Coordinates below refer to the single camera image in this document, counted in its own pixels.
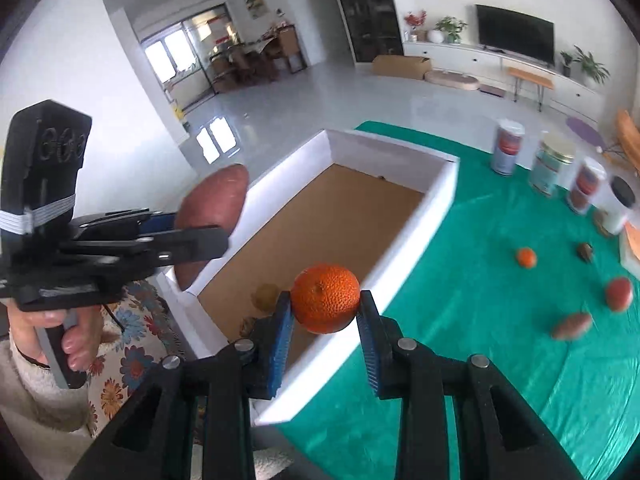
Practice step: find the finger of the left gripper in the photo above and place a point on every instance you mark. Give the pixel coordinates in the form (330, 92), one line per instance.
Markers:
(147, 252)
(122, 225)

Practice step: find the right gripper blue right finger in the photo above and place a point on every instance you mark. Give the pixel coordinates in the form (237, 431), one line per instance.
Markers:
(378, 340)

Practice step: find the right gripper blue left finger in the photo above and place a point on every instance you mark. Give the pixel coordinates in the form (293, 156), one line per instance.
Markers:
(272, 338)

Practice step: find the large orange mandarin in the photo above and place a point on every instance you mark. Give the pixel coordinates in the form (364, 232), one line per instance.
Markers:
(325, 298)

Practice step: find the reddish sweet potato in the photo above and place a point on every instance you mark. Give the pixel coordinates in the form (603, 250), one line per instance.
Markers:
(573, 327)
(216, 201)

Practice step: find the small orange mandarin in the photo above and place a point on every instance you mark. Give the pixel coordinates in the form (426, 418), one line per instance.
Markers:
(526, 258)

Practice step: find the walnut in box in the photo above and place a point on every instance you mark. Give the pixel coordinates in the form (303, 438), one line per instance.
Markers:
(247, 326)

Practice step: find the kiwi fruit in box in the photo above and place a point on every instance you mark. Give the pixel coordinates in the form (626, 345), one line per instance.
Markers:
(265, 297)

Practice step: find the floral cushion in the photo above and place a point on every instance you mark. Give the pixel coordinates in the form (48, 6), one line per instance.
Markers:
(145, 334)

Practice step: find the green tablecloth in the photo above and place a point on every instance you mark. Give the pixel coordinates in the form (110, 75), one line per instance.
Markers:
(468, 295)

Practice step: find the white fuzzy sleeve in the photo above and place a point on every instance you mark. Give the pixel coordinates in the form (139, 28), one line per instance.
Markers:
(49, 424)

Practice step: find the red labelled can far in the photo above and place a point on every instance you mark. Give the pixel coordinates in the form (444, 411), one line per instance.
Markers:
(508, 143)

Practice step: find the red labelled can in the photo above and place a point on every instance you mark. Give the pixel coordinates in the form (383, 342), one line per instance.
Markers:
(508, 143)
(591, 174)

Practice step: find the red apple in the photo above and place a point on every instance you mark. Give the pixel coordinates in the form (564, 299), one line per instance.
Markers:
(619, 294)

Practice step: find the red labelled can near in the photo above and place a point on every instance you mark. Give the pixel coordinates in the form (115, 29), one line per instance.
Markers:
(591, 174)

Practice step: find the round floor cushion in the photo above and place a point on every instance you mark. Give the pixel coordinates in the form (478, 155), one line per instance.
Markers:
(454, 80)

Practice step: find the orange covered book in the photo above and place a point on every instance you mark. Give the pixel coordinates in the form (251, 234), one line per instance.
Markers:
(629, 249)

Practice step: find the cardboard box on floor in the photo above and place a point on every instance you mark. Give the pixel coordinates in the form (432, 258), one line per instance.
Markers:
(401, 66)

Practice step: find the white jar black lid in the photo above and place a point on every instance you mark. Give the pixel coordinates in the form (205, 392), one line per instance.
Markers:
(612, 215)

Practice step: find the purple round rug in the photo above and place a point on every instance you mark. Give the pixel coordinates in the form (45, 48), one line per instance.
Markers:
(586, 133)

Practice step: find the white tv cabinet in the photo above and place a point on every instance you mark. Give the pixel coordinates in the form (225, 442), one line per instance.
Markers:
(566, 95)

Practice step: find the small wooden bench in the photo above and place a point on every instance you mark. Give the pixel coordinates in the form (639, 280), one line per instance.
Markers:
(541, 83)

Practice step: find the potted green plant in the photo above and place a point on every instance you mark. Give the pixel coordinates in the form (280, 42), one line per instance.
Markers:
(451, 28)

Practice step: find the red flower vase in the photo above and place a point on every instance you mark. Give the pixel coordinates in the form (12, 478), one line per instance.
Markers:
(415, 22)

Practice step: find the orange lounge chair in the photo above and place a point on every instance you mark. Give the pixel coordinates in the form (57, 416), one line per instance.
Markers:
(628, 137)

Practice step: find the black television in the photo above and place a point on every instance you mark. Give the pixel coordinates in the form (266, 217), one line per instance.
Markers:
(515, 32)

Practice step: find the dark tall cabinet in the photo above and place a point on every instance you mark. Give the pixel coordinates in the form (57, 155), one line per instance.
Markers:
(372, 28)

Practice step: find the green plant by tv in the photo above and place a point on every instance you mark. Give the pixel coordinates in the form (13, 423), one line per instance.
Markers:
(592, 70)

